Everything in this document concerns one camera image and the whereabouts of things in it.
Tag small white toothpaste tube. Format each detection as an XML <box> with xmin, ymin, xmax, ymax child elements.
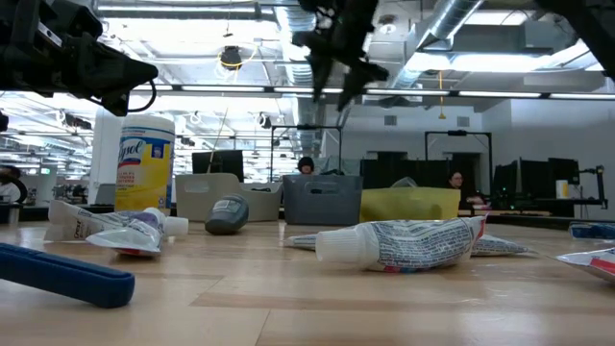
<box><xmin>314</xmin><ymin>214</ymin><xmax>487</xmax><ymax>274</ymax></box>
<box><xmin>43</xmin><ymin>199</ymin><xmax>190</xmax><ymax>243</ymax></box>
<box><xmin>282</xmin><ymin>233</ymin><xmax>321</xmax><ymax>252</ymax></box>
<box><xmin>85</xmin><ymin>206</ymin><xmax>168</xmax><ymax>258</ymax></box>
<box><xmin>554</xmin><ymin>246</ymin><xmax>615</xmax><ymax>284</ymax></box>

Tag dark grey plastic bin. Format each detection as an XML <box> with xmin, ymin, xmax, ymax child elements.
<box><xmin>282</xmin><ymin>173</ymin><xmax>364</xmax><ymax>227</ymax></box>

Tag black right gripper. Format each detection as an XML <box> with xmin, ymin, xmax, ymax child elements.
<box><xmin>292</xmin><ymin>0</ymin><xmax>389</xmax><ymax>112</ymax></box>

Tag dark grey deodorant stick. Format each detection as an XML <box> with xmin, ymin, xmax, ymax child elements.
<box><xmin>204</xmin><ymin>193</ymin><xmax>251</xmax><ymax>236</ymax></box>

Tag silver ventilation duct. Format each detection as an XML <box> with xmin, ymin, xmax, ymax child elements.
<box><xmin>396</xmin><ymin>0</ymin><xmax>485</xmax><ymax>90</ymax></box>

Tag black ceiling-hung camera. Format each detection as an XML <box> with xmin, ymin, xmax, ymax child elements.
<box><xmin>218</xmin><ymin>44</ymin><xmax>244</xmax><ymax>69</ymax></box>

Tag black rig frame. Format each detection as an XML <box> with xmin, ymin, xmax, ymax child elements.
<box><xmin>424</xmin><ymin>129</ymin><xmax>494</xmax><ymax>193</ymax></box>
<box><xmin>270</xmin><ymin>124</ymin><xmax>344</xmax><ymax>177</ymax></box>

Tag yellow plastic bin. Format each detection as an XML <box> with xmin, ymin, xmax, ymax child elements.
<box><xmin>358</xmin><ymin>185</ymin><xmax>462</xmax><ymax>224</ymax></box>

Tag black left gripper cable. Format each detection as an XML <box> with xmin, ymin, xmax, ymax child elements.
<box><xmin>88</xmin><ymin>78</ymin><xmax>158</xmax><ymax>114</ymax></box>

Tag light grey plastic bin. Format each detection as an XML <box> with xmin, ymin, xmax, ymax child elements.
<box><xmin>174</xmin><ymin>172</ymin><xmax>285</xmax><ymax>223</ymax></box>

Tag yellow white wipes canister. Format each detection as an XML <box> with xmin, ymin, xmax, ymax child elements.
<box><xmin>114</xmin><ymin>113</ymin><xmax>177</xmax><ymax>212</ymax></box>

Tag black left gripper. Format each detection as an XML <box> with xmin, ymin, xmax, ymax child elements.
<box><xmin>0</xmin><ymin>0</ymin><xmax>159</xmax><ymax>117</ymax></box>

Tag black monitor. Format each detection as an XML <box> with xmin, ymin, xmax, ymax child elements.
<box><xmin>191</xmin><ymin>149</ymin><xmax>245</xmax><ymax>183</ymax></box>

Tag yellow hanging cord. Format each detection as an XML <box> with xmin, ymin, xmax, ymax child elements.
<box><xmin>436</xmin><ymin>70</ymin><xmax>447</xmax><ymax>121</ymax></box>

